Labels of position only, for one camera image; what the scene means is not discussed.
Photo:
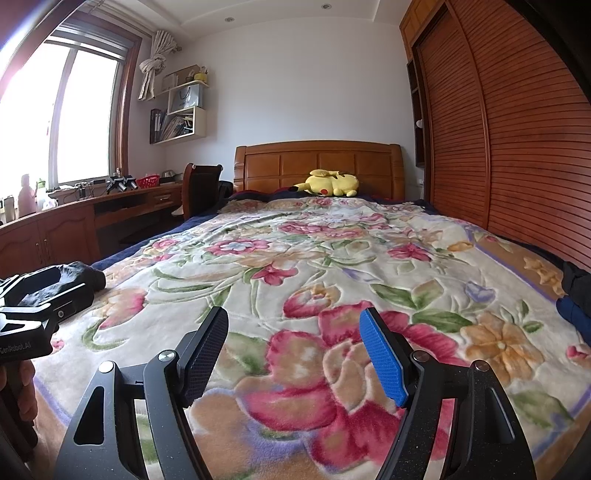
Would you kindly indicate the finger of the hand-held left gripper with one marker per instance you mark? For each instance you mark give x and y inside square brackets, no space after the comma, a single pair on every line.
[74,302]
[27,280]

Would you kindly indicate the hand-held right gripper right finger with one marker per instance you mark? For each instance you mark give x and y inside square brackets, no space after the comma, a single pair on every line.
[381,355]

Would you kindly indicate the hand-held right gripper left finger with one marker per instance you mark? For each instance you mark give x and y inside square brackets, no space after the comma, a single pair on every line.
[205,355]

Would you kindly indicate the person's left hand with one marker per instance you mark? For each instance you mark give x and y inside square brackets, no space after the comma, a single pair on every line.
[25,392]

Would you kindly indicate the dark textured folded garment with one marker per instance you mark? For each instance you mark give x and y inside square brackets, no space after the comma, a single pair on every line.
[85,273]

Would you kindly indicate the wooden desk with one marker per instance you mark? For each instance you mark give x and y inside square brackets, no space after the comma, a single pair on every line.
[60,230]

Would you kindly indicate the pink bottle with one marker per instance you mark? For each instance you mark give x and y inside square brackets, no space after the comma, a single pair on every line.
[27,196]

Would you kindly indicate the white bottle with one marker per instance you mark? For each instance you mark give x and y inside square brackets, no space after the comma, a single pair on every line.
[42,196]

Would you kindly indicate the floral plush blanket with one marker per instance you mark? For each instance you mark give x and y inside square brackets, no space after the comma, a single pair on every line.
[323,258]

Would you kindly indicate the black twin-barrel device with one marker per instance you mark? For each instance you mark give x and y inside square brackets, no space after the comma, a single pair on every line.
[122,183]

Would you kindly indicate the white cloth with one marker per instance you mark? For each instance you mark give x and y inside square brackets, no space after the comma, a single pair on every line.
[177,211]

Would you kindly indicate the red basket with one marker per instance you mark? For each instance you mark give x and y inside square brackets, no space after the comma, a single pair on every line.
[147,182]

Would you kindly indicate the metal pot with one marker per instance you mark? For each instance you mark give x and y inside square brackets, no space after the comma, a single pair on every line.
[167,175]

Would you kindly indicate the wooden chair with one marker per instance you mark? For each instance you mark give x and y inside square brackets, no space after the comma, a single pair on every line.
[203,189]

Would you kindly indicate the black bag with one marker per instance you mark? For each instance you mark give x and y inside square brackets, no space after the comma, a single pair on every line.
[225,190]

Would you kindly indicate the yellow plush toy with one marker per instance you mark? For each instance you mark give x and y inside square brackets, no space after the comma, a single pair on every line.
[332,184]

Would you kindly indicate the dark binders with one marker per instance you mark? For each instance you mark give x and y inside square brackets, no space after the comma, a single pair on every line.
[156,125]

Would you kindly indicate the wooden bed headboard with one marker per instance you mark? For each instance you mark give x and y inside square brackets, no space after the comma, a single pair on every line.
[277,170]

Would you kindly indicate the navy blue cloth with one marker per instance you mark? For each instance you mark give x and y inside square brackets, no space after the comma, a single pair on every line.
[577,316]

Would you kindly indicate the white paper bag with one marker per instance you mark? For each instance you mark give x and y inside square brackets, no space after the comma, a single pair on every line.
[187,97]

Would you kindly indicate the tied beige curtain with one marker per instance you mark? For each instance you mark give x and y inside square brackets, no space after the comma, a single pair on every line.
[150,69]

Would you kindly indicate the cardboard box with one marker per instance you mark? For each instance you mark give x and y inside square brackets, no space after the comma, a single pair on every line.
[178,77]

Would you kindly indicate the wooden slatted wardrobe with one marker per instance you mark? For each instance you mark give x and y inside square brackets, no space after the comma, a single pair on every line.
[508,138]

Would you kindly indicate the open wooden corner shelf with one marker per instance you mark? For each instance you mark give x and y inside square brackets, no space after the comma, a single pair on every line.
[415,92]

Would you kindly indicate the window with wooden frame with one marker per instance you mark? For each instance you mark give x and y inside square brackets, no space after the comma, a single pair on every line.
[83,120]

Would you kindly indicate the white wall shelf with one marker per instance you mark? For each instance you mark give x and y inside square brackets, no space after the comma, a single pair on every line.
[199,122]

